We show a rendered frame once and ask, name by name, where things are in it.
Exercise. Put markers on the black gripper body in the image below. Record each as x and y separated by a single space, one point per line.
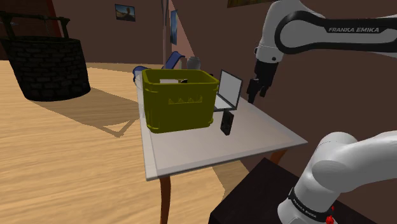
266 73

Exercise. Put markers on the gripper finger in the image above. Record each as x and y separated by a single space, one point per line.
264 91
252 90

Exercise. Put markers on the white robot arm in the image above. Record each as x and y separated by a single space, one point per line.
338 167

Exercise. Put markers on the grey open laptop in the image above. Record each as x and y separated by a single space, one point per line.
230 88

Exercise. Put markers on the black remote control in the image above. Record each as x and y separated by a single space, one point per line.
227 122

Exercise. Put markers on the grey round vase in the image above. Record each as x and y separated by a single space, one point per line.
193 63

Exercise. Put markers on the olive yellow crate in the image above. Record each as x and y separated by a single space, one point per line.
176 111

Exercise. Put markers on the white table with brown legs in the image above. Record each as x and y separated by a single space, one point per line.
198 149

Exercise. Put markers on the blue chair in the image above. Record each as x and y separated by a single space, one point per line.
173 60

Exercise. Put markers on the dark robot stand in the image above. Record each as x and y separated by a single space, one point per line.
254 192

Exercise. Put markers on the black brick well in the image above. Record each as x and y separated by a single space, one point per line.
49 68

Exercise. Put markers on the blue wall picture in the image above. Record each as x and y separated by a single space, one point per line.
173 27

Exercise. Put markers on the wall picture with sunset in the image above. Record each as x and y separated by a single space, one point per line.
125 13

